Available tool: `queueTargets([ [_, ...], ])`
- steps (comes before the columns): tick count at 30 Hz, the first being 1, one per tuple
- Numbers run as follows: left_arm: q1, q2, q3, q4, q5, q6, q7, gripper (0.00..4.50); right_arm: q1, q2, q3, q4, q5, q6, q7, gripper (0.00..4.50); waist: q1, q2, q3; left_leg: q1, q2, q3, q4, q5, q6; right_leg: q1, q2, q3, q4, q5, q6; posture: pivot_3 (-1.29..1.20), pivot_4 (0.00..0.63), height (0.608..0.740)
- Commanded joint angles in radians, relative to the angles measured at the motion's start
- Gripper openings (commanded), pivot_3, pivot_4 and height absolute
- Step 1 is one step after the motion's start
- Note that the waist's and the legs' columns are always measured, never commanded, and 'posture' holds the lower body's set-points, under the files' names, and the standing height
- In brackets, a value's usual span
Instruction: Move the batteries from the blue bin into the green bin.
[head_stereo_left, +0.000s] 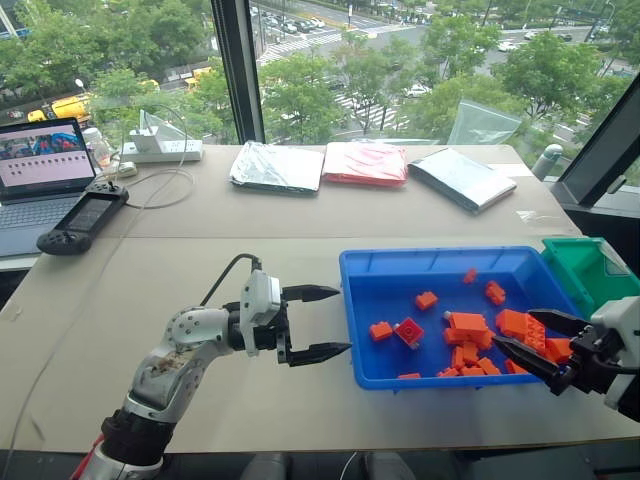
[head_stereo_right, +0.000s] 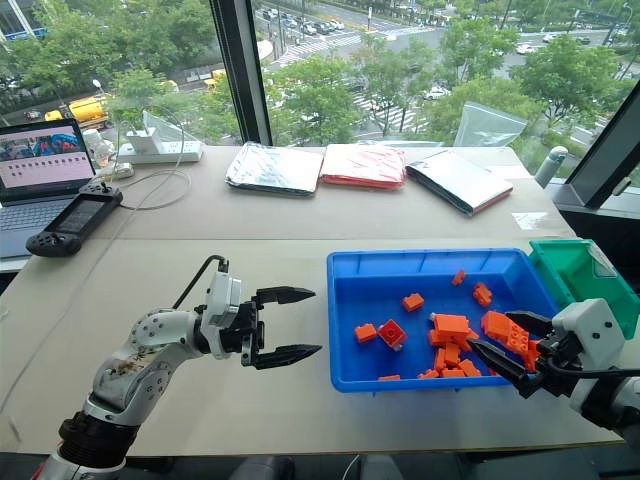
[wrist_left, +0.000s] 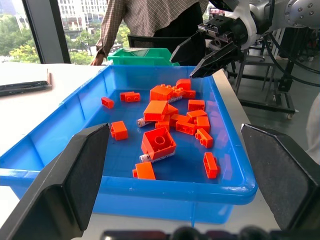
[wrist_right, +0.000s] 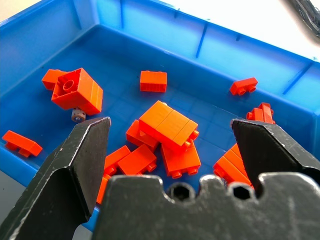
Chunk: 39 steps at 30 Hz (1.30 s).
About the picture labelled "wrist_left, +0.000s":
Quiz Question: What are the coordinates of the black metal cart frame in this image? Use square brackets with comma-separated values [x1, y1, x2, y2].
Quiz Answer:
[234, 47, 299, 120]

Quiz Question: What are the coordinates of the person in checked shirt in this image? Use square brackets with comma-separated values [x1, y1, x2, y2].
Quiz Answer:
[95, 0, 210, 66]

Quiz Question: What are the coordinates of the blue plastic tray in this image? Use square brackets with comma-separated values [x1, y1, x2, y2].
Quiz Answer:
[0, 65, 259, 225]

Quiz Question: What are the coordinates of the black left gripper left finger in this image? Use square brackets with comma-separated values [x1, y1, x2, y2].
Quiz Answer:
[0, 122, 111, 240]

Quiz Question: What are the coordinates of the green plastic bin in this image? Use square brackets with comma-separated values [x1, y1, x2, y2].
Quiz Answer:
[107, 47, 180, 67]

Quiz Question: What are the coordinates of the person's bare hand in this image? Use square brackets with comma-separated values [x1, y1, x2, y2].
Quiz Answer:
[89, 50, 106, 67]

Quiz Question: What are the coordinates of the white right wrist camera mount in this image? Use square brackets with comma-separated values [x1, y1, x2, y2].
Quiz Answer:
[228, 0, 259, 49]

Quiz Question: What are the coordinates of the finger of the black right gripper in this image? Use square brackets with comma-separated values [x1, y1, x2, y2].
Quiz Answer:
[169, 30, 207, 67]
[189, 41, 245, 80]

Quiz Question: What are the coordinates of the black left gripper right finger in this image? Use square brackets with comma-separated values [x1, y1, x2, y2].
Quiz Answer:
[240, 123, 320, 231]

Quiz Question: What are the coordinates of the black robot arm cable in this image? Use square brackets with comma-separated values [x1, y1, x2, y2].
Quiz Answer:
[267, 31, 320, 88]

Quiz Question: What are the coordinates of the black window frame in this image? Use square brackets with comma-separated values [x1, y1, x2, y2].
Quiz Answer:
[21, 0, 72, 65]

